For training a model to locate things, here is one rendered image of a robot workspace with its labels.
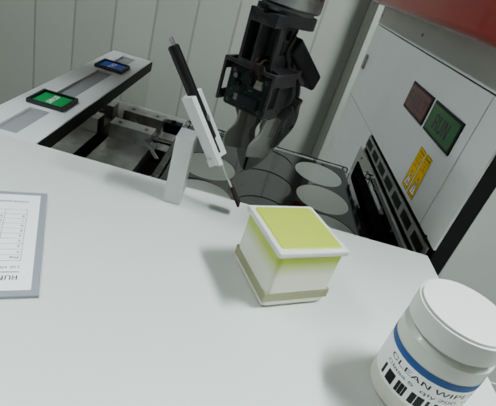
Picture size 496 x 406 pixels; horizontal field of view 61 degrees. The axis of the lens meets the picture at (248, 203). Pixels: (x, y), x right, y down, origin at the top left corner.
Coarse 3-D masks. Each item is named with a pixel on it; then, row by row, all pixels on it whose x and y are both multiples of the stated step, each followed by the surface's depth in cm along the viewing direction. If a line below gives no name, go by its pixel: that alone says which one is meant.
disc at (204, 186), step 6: (192, 180) 69; (198, 180) 70; (186, 186) 67; (192, 186) 68; (198, 186) 68; (204, 186) 69; (210, 186) 69; (216, 186) 70; (210, 192) 68; (216, 192) 68; (222, 192) 69; (228, 198) 68
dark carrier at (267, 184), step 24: (168, 168) 71; (240, 168) 78; (264, 168) 81; (288, 168) 85; (336, 168) 92; (240, 192) 71; (264, 192) 73; (288, 192) 76; (336, 192) 81; (336, 216) 73
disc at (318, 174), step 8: (296, 168) 86; (304, 168) 87; (312, 168) 88; (320, 168) 89; (328, 168) 90; (304, 176) 83; (312, 176) 84; (320, 176) 86; (328, 176) 87; (336, 176) 88; (320, 184) 82; (328, 184) 83; (336, 184) 84
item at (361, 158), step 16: (368, 160) 89; (352, 176) 97; (368, 176) 85; (352, 192) 93; (384, 192) 77; (384, 208) 72; (368, 224) 80; (384, 224) 70; (400, 224) 67; (400, 240) 63
